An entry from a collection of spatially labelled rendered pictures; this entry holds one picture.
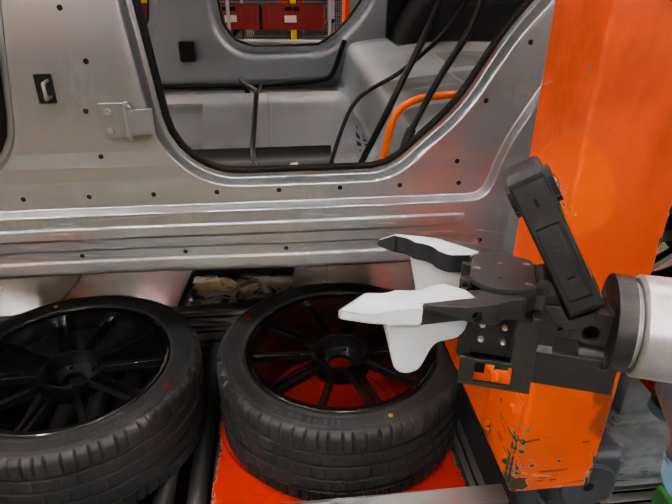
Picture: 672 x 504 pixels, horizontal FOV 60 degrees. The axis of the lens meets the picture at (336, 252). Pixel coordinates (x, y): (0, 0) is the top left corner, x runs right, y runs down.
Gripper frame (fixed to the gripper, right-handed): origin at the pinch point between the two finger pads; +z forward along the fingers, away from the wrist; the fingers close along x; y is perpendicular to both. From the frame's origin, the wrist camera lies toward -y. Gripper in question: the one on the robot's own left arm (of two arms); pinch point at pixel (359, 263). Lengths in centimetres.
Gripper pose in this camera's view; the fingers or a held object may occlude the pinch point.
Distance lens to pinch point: 46.1
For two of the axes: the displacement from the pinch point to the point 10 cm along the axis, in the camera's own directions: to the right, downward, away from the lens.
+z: -9.7, -1.2, 2.2
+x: 2.5, -3.4, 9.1
